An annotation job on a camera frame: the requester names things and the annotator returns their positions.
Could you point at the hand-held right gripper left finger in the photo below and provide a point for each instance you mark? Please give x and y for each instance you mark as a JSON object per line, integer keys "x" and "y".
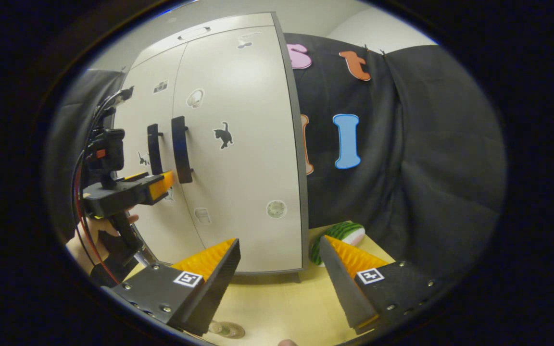
{"x": 214, "y": 288}

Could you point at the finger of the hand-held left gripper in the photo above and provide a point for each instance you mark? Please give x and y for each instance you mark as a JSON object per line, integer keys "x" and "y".
{"x": 137, "y": 192}

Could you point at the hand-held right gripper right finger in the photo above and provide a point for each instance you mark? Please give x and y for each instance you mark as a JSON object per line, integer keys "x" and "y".
{"x": 342, "y": 283}

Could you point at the round brown coaster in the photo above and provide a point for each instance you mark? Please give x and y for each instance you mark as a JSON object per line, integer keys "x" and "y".
{"x": 234, "y": 331}

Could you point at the white cabinet door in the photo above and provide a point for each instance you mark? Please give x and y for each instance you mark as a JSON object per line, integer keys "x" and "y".
{"x": 248, "y": 158}
{"x": 142, "y": 110}

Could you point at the white cabinet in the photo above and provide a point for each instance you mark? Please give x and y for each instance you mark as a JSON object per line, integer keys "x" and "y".
{"x": 298, "y": 149}

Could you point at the white cabinet drawer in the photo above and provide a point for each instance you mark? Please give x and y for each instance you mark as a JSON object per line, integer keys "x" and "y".
{"x": 233, "y": 25}

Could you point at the striped green watermelon toy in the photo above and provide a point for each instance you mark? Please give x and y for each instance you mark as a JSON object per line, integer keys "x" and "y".
{"x": 344, "y": 231}

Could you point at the black backdrop cloth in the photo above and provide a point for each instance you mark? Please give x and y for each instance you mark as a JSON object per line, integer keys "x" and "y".
{"x": 426, "y": 168}

